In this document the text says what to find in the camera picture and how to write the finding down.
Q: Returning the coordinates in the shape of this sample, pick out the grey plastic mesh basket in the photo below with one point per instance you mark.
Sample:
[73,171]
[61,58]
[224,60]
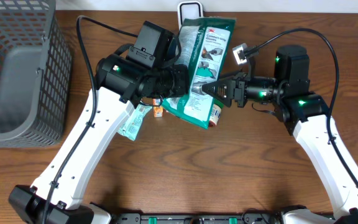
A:
[35,74]

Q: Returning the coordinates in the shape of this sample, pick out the green snack packet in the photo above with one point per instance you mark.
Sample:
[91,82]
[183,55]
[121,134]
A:
[204,42]

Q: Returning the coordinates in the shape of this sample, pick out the green lid white jar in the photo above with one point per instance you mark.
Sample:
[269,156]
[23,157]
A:
[215,113]

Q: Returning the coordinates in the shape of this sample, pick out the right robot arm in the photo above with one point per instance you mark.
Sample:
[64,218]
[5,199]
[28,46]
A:
[306,118]

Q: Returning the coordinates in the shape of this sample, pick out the white barcode scanner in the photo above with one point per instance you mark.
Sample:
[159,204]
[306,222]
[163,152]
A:
[189,10]

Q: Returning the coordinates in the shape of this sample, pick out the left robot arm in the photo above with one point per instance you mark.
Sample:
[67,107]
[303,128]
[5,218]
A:
[148,68]

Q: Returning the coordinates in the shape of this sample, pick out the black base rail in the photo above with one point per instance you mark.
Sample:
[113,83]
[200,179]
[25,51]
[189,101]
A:
[244,218]

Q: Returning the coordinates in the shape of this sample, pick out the pale green wipes packet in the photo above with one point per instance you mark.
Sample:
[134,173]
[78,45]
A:
[132,126]

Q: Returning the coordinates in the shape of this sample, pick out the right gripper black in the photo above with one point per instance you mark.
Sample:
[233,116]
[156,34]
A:
[236,88]

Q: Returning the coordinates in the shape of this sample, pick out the small orange juice box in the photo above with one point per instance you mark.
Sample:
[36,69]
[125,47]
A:
[157,108]

